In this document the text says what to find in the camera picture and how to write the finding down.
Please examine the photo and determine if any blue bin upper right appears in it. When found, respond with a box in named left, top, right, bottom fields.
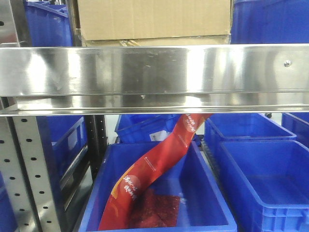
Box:
left=231, top=0, right=309, bottom=44

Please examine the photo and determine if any cardboard box on shelf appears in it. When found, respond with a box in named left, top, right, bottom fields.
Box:
left=78, top=0, right=233, bottom=47

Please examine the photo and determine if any blue plastic bin right rear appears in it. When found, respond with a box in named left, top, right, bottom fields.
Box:
left=204, top=113, right=297, bottom=154

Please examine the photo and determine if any blue plastic bin left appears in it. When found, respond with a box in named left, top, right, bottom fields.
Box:
left=36, top=116, right=87, bottom=208

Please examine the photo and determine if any blue plastic bin rear centre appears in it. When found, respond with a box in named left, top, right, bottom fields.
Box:
left=115, top=114, right=181, bottom=144

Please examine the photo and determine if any stainless steel shelf beam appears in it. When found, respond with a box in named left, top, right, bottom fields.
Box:
left=0, top=44, right=309, bottom=116

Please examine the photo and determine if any perforated steel shelf upright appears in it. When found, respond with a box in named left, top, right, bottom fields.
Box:
left=0, top=0, right=68, bottom=232

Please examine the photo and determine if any red printed banner strip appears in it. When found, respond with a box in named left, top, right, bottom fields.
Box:
left=98, top=114, right=211, bottom=231

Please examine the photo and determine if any blue bin upper left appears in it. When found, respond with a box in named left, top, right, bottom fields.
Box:
left=24, top=0, right=72, bottom=47

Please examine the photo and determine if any black perforated rack post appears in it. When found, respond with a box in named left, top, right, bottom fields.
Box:
left=85, top=115, right=108, bottom=181

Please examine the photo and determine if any blue bin far right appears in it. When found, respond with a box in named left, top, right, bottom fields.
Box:
left=281, top=112, right=309, bottom=147

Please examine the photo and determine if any blue bin lower left corner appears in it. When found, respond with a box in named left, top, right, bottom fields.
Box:
left=0, top=175, right=17, bottom=232

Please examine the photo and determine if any blue plastic bin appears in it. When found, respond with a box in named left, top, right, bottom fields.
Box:
left=216, top=141, right=309, bottom=232
left=115, top=114, right=181, bottom=144
left=36, top=116, right=87, bottom=208
left=79, top=142, right=237, bottom=232
left=204, top=113, right=297, bottom=154

